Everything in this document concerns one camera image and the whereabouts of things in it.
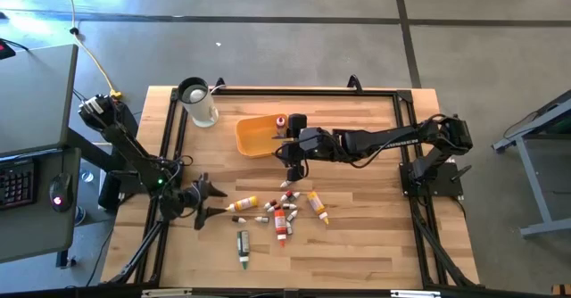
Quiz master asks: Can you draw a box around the large yellow food coloring bottle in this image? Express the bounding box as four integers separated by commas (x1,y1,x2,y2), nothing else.
306,191,330,227
222,195,259,214

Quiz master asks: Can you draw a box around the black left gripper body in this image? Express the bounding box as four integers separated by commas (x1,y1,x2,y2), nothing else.
171,172,211,231

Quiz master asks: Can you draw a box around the yellow power cable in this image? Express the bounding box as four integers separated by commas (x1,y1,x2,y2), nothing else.
57,0,123,101

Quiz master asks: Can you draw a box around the black aluminium table frame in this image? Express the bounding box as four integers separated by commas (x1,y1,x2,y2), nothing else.
101,86,481,290

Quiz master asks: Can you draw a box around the black desk leg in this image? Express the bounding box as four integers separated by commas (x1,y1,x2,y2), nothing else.
66,128,121,174

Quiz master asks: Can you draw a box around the large green food coloring bottle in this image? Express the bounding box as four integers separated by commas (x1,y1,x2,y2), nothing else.
236,229,251,270

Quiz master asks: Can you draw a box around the silver metal bracket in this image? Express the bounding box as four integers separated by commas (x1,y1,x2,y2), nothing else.
390,289,443,298
141,288,194,298

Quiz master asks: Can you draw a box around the black computer mouse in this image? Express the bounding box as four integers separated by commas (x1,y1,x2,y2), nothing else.
47,172,74,213

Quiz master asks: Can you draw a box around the black device red light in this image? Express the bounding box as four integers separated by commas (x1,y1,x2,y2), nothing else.
0,38,17,61

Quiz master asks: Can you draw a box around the large orange food coloring bottle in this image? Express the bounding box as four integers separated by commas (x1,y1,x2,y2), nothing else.
273,208,288,248

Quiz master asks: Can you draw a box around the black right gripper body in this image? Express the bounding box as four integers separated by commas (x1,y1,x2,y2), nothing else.
287,113,336,183

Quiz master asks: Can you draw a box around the grey metal table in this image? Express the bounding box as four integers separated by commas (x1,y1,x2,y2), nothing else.
492,87,571,238

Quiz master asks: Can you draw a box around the grey desk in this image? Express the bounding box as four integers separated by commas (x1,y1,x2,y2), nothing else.
0,147,82,264

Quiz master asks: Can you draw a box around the black power box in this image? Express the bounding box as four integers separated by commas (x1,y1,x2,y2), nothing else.
97,171,124,213

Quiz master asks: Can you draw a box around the yellow plastic bin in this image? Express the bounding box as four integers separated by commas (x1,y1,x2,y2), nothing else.
235,113,291,159

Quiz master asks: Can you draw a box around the grey flat panel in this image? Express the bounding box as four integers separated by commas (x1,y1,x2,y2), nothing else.
0,43,79,157

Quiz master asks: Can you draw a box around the black keyboard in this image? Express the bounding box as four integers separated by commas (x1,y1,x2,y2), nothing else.
0,158,37,211

